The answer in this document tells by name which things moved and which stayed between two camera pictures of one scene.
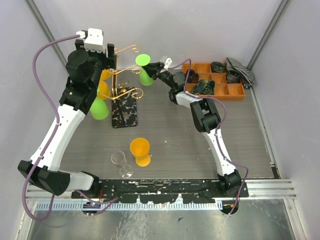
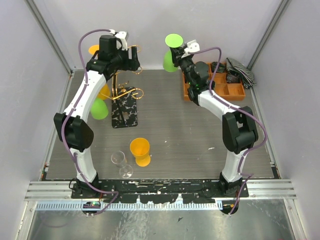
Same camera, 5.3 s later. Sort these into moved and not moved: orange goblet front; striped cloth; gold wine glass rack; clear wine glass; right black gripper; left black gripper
Moved: left black gripper; right black gripper
Not moved: striped cloth; clear wine glass; gold wine glass rack; orange goblet front
